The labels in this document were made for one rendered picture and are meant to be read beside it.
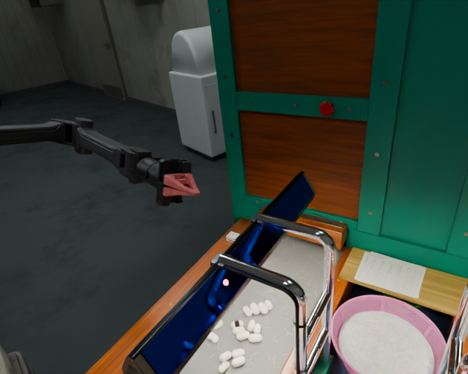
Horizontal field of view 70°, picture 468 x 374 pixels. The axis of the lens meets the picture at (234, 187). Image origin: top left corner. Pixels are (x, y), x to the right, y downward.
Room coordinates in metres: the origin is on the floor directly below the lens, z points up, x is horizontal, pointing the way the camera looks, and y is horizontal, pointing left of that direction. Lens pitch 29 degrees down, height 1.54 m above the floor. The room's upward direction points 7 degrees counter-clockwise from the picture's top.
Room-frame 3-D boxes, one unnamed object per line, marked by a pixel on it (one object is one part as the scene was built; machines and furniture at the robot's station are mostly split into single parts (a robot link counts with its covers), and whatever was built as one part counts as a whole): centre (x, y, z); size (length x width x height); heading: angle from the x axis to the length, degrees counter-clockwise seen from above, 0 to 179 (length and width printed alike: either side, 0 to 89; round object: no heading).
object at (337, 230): (0.95, -0.22, 0.83); 0.30 x 0.06 x 0.07; 54
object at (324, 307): (0.51, -0.07, 0.90); 0.20 x 0.19 x 0.45; 144
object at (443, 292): (0.71, -0.46, 0.77); 0.33 x 0.15 x 0.01; 54
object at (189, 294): (0.56, -0.01, 1.08); 0.62 x 0.08 x 0.07; 144
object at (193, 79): (3.76, 0.16, 0.66); 0.67 x 0.60 x 1.31; 38
